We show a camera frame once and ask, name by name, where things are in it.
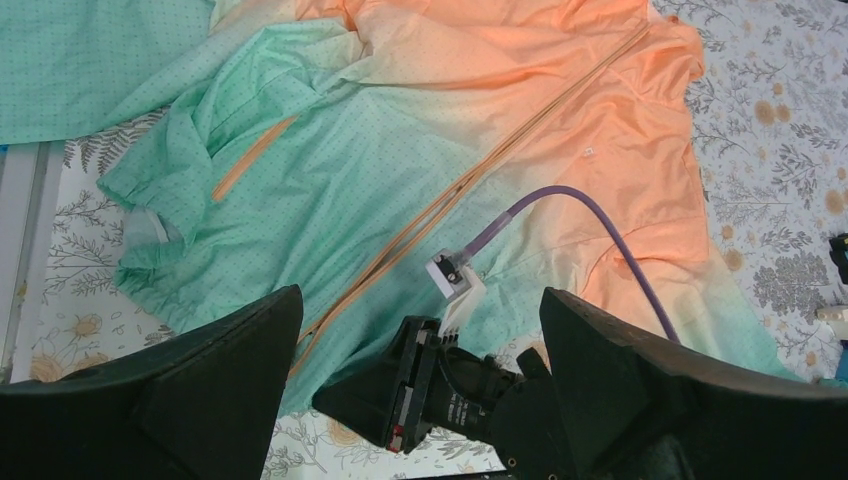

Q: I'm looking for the blue toy block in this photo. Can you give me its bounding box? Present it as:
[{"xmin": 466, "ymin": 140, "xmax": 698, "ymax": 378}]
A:
[{"xmin": 834, "ymin": 341, "xmax": 848, "ymax": 383}]

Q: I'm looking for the floral patterned table mat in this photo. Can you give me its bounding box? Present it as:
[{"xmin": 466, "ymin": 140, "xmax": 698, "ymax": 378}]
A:
[{"xmin": 17, "ymin": 1, "xmax": 847, "ymax": 479}]

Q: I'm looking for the orange and teal jacket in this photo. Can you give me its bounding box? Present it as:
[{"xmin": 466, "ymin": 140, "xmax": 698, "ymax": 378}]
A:
[{"xmin": 1, "ymin": 1, "xmax": 787, "ymax": 413}]

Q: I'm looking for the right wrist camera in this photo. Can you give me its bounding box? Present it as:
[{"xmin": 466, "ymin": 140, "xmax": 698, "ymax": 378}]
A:
[{"xmin": 425, "ymin": 250, "xmax": 486, "ymax": 339}]

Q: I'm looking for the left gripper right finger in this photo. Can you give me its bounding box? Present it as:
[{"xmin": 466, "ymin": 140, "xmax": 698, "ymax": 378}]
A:
[{"xmin": 539, "ymin": 288, "xmax": 847, "ymax": 479}]

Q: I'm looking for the white toy piece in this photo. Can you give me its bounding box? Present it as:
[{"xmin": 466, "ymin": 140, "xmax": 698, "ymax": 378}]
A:
[{"xmin": 816, "ymin": 305, "xmax": 847, "ymax": 323}]

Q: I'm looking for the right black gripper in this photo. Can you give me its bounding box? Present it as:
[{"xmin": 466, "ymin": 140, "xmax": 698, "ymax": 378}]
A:
[{"xmin": 312, "ymin": 316, "xmax": 524, "ymax": 454}]

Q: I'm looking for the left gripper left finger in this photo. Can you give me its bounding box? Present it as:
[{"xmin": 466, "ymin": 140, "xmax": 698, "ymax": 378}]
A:
[{"xmin": 1, "ymin": 285, "xmax": 303, "ymax": 479}]

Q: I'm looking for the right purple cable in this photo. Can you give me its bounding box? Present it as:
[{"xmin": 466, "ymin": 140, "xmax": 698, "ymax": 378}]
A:
[{"xmin": 460, "ymin": 185, "xmax": 682, "ymax": 344}]

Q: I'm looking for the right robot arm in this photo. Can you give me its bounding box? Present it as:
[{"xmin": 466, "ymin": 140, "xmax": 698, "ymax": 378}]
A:
[{"xmin": 312, "ymin": 316, "xmax": 576, "ymax": 479}]

